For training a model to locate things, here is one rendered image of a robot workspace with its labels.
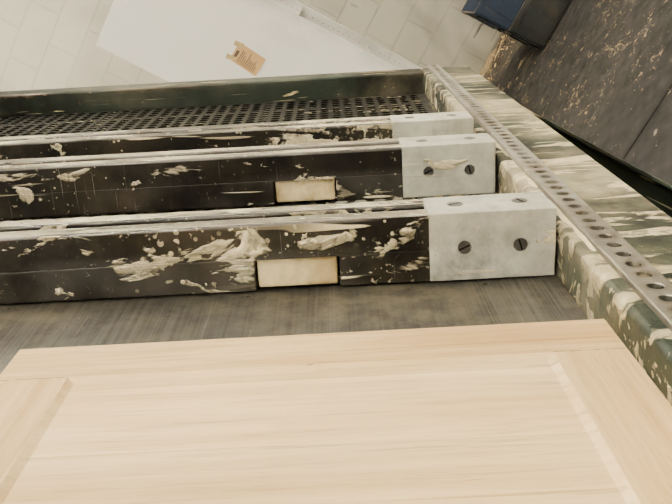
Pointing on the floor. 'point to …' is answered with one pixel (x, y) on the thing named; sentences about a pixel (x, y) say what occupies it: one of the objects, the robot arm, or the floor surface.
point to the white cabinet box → (237, 40)
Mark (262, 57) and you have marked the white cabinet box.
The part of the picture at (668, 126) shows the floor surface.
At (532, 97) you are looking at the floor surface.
